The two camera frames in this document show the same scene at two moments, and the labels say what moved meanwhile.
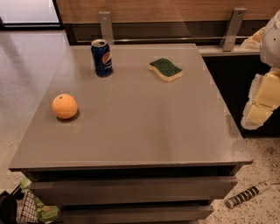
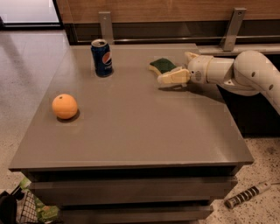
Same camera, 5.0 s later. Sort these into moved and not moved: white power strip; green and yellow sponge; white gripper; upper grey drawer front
Moved: white gripper
Not moved: upper grey drawer front; white power strip; green and yellow sponge
